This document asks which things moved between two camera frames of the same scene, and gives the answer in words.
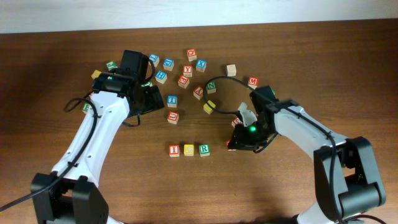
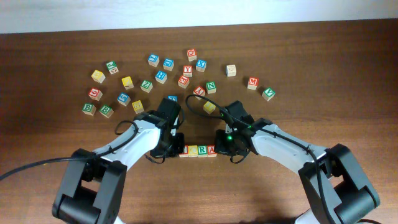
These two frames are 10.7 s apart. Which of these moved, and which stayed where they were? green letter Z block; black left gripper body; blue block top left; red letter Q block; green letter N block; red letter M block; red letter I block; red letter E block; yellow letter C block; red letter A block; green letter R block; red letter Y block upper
Moved: yellow letter C block; black left gripper body; red letter I block; red letter A block
Stayed: red letter M block; green letter N block; blue block top left; red letter E block; red letter Q block; green letter Z block; red letter Y block upper; green letter R block
